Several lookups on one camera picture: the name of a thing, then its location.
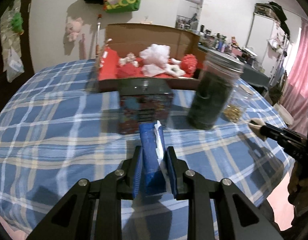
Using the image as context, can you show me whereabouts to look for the blue tissue pack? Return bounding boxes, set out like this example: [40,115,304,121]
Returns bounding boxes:
[139,121,171,196]

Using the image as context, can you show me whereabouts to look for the red white pom-pom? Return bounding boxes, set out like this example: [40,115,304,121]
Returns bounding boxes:
[180,54,197,76]

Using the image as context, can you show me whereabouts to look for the red yarn ball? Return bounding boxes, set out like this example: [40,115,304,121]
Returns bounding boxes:
[116,63,144,79]

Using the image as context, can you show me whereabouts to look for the white tissue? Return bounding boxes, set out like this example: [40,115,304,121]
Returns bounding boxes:
[142,64,165,77]

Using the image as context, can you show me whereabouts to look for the beige knotted rope toy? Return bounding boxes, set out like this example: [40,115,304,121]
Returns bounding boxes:
[119,53,139,68]

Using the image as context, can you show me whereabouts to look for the person right hand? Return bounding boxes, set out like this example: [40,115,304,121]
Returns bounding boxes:
[288,162,308,217]

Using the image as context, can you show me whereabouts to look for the pink curtain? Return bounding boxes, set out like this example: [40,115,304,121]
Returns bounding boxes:
[281,20,308,135]

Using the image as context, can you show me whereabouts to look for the clear jar gold beads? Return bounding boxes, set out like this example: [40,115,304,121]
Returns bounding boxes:
[223,85,253,122]

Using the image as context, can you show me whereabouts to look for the dark cloth side table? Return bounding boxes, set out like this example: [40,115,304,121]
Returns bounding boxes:
[193,43,270,94]

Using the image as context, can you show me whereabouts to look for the blue plaid tablecloth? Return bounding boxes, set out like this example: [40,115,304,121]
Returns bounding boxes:
[0,60,293,233]

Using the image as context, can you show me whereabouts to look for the dark glass jar silver lid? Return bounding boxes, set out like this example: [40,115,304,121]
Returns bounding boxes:
[187,49,244,130]

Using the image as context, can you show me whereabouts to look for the white wardrobe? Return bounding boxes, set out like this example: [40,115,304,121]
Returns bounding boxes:
[246,13,289,80]

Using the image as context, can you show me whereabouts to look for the black square tin box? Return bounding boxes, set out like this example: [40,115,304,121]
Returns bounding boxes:
[118,77,174,134]

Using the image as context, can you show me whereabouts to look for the white plastic bag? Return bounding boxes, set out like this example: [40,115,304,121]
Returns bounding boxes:
[6,47,24,83]

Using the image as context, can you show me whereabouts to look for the white mesh bath pouf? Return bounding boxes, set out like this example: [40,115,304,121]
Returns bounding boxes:
[139,44,170,68]

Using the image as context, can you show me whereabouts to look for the red cardboard box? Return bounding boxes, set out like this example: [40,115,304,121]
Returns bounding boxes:
[95,23,205,92]

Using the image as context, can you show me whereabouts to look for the pink pig plush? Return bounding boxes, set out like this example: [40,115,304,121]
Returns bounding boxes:
[65,17,83,42]

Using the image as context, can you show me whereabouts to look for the green plush on door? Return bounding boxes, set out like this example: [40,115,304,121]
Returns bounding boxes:
[11,12,24,34]

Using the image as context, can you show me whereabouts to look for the wall mirror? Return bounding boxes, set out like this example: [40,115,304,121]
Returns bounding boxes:
[175,0,204,31]

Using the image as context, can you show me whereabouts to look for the mop handle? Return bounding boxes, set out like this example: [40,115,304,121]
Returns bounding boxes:
[95,14,102,58]

